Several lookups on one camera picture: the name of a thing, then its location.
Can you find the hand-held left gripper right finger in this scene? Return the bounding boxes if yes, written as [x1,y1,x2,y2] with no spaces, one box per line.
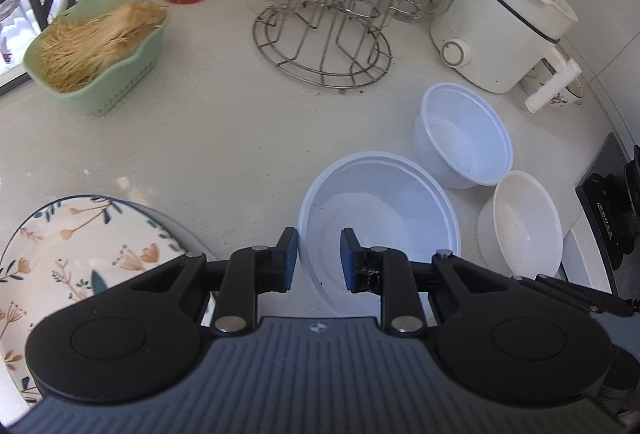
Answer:
[340,227,522,334]

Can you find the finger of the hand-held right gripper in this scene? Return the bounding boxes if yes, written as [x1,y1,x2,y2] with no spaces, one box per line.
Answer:
[520,273,640,318]

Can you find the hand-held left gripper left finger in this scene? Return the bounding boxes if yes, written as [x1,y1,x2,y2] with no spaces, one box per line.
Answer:
[129,226,301,334]

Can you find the white plastic bowl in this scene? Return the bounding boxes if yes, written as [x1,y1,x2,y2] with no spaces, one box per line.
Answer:
[412,83,515,189]
[298,153,462,318]

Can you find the cream ceramic bowl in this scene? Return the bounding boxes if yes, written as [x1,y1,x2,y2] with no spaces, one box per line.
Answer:
[476,170,565,280]

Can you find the floral dark-rimmed plate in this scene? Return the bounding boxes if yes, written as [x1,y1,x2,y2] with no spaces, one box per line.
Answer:
[0,195,202,411]

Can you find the black stove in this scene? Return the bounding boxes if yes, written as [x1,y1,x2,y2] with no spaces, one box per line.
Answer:
[575,133,640,271]

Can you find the white mug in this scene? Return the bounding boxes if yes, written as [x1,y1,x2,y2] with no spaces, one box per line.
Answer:
[520,59,585,106]

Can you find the green plastic basket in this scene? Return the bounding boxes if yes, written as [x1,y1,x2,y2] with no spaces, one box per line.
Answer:
[23,0,170,117]

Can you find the white electric pot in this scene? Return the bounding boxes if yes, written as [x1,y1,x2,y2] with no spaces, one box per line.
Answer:
[429,0,584,111]

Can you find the dried noodles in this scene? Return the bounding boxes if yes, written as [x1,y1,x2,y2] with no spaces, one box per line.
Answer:
[37,0,169,93]

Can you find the white drain tray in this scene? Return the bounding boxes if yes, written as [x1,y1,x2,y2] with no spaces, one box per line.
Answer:
[0,0,69,98]

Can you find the upturned drinking glass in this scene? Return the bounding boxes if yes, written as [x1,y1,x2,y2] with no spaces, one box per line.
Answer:
[0,0,24,66]

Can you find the wire glass holder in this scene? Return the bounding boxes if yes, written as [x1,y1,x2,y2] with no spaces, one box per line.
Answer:
[252,0,394,94]

